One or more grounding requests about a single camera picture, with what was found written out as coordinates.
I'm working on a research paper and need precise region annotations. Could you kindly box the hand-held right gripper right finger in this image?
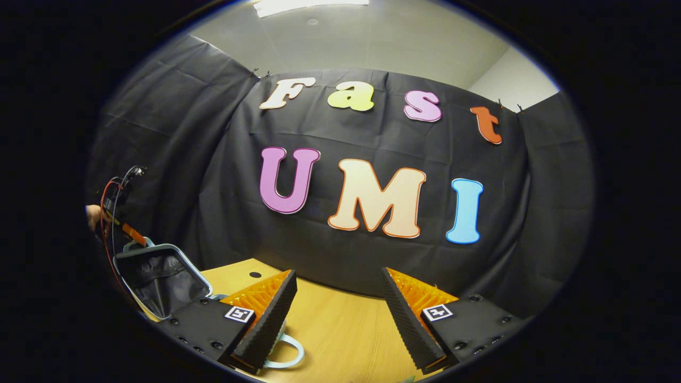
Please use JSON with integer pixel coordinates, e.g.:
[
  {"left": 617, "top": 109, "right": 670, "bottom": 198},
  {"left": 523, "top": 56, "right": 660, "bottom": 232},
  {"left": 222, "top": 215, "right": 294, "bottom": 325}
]
[{"left": 379, "top": 268, "right": 535, "bottom": 373}]

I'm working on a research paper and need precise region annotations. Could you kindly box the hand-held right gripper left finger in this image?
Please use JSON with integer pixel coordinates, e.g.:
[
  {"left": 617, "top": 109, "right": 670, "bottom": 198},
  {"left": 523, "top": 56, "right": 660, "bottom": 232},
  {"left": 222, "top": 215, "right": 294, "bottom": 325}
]
[{"left": 157, "top": 269, "right": 298, "bottom": 375}]

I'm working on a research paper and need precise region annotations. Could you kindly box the rectangular ceiling light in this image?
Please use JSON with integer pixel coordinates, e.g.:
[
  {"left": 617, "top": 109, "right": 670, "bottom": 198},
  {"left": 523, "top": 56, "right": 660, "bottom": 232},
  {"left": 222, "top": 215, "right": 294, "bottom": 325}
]
[{"left": 253, "top": 0, "right": 369, "bottom": 18}]

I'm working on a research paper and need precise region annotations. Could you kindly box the black backdrop cloth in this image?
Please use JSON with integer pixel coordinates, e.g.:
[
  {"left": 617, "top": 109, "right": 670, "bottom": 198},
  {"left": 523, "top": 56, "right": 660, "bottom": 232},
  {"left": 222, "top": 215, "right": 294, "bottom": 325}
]
[{"left": 85, "top": 35, "right": 595, "bottom": 320}]

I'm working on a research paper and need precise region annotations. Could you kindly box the small light blue suitcase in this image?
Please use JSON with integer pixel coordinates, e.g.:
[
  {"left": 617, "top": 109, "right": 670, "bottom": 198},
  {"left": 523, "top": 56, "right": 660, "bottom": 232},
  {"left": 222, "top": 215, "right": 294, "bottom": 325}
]
[{"left": 114, "top": 238, "right": 305, "bottom": 369}]

